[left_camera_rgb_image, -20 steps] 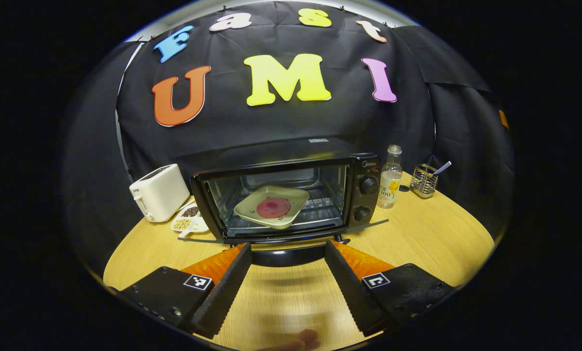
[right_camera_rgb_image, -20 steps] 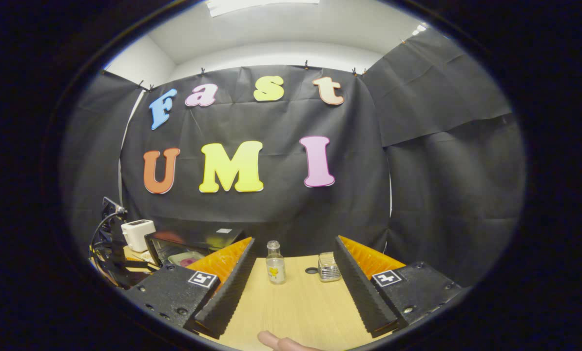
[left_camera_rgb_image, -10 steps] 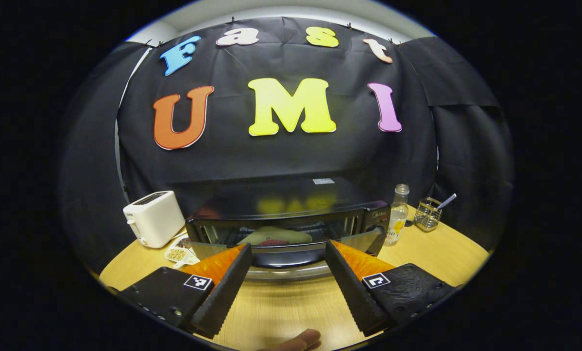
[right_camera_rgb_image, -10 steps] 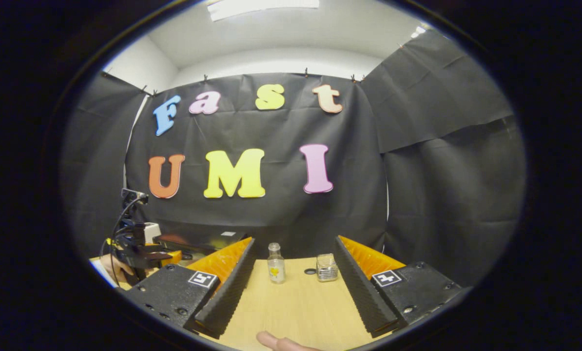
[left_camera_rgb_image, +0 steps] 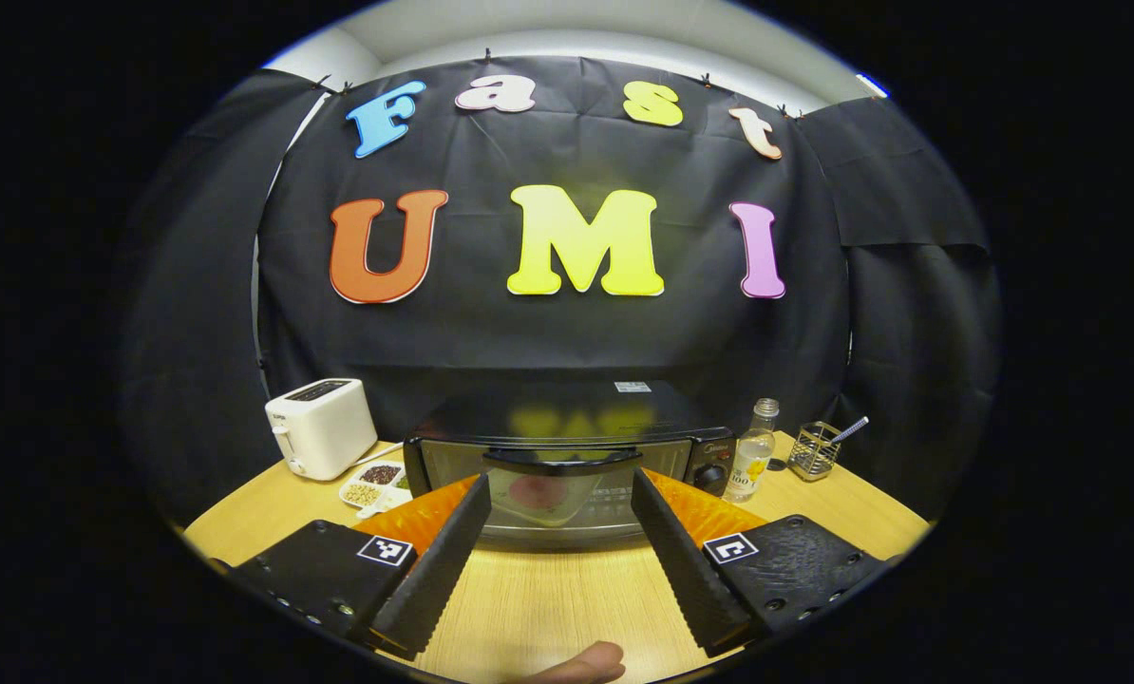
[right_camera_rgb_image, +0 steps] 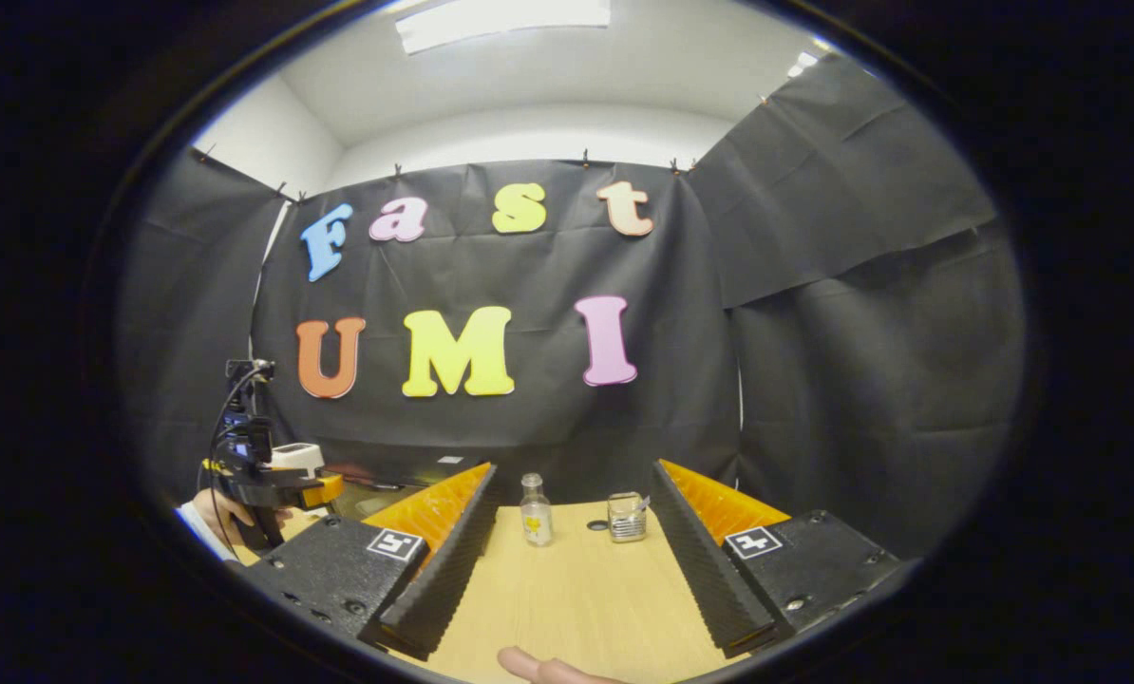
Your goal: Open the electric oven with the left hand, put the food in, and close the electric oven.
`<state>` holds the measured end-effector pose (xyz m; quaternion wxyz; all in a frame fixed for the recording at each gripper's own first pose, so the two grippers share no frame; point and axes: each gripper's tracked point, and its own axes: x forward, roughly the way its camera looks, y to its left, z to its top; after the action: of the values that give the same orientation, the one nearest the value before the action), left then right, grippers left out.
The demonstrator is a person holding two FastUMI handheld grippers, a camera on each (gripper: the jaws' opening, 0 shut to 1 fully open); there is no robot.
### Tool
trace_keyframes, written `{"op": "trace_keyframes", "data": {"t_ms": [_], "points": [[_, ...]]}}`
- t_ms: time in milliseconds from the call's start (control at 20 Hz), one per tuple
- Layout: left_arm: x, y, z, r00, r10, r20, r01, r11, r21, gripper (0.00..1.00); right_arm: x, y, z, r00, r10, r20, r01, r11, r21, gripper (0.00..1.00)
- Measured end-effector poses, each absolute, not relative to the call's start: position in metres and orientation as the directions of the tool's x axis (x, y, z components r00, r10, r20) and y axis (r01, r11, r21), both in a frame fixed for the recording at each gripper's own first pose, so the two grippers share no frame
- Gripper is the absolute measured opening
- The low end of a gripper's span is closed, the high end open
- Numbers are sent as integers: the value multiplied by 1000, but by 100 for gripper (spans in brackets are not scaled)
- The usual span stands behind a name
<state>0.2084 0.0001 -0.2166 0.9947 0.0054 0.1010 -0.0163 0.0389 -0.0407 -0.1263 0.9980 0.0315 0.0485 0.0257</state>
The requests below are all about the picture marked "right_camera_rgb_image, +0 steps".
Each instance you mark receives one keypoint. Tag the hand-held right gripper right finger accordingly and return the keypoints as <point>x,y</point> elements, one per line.
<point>709,570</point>

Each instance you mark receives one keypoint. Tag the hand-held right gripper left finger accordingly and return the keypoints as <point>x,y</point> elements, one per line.
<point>444,570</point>

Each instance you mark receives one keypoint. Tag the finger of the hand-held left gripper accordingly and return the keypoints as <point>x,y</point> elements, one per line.
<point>323,489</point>

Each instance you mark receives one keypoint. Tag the black electric oven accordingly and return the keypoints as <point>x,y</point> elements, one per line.
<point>406,470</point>

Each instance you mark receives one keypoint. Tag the white toaster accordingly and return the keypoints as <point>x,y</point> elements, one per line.
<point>299,458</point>

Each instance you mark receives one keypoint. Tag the glass jar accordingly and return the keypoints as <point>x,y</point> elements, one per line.
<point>627,521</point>

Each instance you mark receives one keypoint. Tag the small clear glass bottle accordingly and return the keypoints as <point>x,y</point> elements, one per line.
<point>536,518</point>

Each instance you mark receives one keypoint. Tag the black backdrop cloth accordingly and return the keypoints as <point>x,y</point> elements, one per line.
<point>529,418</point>

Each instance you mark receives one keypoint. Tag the large ceiling light panel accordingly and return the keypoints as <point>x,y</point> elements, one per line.
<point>500,19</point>

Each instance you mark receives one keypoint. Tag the small ceiling light panel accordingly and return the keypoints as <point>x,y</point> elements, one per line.
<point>802,65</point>

